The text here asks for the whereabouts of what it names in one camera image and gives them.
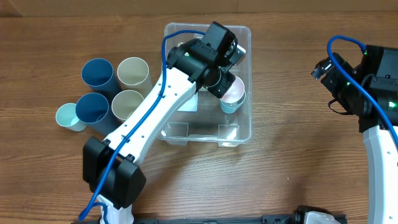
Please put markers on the tall navy cup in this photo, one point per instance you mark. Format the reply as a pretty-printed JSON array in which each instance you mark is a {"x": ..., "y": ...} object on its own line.
[
  {"x": 99, "y": 75},
  {"x": 94, "y": 110}
]

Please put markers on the tall navy cup rear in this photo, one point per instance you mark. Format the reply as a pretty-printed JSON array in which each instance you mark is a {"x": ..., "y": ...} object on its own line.
[{"x": 99, "y": 75}]

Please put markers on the tall navy cup front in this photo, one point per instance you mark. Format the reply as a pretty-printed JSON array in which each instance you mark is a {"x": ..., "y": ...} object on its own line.
[{"x": 94, "y": 110}]

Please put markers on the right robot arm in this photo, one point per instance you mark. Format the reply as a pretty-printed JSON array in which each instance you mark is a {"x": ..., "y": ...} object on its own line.
[{"x": 369, "y": 91}]

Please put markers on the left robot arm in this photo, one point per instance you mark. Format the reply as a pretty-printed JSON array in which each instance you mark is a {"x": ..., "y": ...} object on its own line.
[{"x": 111, "y": 166}]

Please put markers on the small light blue cup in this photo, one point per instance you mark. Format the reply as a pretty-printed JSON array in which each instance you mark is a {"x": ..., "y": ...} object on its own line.
[{"x": 229, "y": 108}]

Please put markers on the small pink cup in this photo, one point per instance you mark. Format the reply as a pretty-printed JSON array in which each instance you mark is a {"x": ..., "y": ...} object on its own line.
[{"x": 235, "y": 92}]

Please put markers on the small grey cup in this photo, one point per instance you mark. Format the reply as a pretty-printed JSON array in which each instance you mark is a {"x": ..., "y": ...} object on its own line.
[{"x": 241, "y": 99}]

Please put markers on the white label in bin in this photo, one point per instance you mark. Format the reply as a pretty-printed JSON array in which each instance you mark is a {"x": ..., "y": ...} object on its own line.
[{"x": 191, "y": 105}]

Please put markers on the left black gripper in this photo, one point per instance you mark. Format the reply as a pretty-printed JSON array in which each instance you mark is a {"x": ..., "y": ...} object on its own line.
[{"x": 220, "y": 86}]

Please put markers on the tall beige cup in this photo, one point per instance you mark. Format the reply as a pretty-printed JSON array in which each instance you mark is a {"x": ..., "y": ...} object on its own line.
[
  {"x": 125, "y": 103},
  {"x": 133, "y": 73}
]

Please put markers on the tall beige cup front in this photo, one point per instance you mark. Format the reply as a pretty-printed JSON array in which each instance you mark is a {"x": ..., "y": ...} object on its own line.
[{"x": 125, "y": 103}]

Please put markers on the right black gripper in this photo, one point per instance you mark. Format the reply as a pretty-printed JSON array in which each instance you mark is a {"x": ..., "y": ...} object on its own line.
[{"x": 329, "y": 82}]

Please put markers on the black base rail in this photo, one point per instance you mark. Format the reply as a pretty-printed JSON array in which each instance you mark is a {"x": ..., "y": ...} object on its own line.
[{"x": 294, "y": 218}]

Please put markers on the small mint green cup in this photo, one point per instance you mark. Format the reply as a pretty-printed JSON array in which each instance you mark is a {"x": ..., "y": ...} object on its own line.
[{"x": 66, "y": 117}]

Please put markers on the tall beige cup rear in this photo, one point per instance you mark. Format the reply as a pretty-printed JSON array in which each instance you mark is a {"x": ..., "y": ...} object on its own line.
[{"x": 133, "y": 73}]

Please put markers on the clear plastic storage bin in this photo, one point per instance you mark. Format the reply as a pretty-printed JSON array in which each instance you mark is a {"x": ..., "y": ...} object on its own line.
[{"x": 210, "y": 123}]

